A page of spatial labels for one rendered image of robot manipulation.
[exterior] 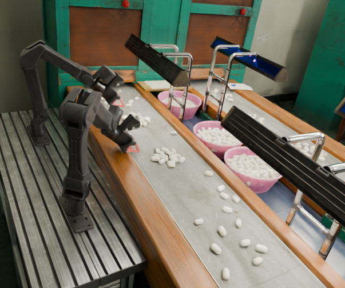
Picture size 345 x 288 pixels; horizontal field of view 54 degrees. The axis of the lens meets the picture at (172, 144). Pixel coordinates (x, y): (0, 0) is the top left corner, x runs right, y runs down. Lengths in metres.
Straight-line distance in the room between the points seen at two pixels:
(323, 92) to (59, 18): 3.05
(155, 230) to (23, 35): 2.09
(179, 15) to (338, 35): 2.25
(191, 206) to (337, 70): 3.11
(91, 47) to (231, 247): 1.42
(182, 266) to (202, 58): 1.68
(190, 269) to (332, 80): 3.39
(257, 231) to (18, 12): 2.25
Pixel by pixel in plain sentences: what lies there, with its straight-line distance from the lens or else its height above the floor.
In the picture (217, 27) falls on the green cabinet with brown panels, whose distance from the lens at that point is 2.41.
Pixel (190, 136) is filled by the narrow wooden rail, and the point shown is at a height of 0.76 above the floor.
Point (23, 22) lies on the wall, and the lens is 2.83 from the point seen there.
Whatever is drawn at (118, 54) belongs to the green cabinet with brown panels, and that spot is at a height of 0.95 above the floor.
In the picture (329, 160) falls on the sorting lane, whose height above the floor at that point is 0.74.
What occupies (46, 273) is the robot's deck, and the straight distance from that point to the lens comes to 1.11.
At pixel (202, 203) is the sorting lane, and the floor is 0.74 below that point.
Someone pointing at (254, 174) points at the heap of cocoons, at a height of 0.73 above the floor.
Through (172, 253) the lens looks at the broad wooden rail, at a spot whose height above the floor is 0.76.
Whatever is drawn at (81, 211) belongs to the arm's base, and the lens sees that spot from 1.25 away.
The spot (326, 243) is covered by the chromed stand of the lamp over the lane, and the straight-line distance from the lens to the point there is 1.17.
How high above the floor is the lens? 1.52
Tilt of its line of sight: 29 degrees down
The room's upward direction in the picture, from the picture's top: 8 degrees clockwise
